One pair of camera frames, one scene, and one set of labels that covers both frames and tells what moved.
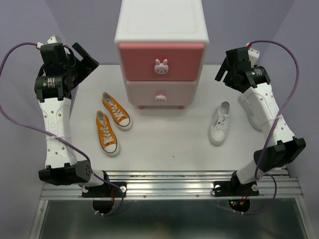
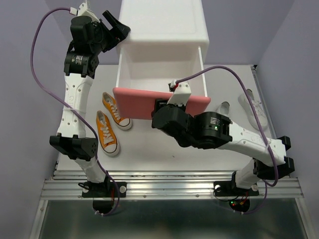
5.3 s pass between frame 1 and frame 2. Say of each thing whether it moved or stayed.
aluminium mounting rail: stayed
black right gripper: moved
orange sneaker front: stayed
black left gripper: moved
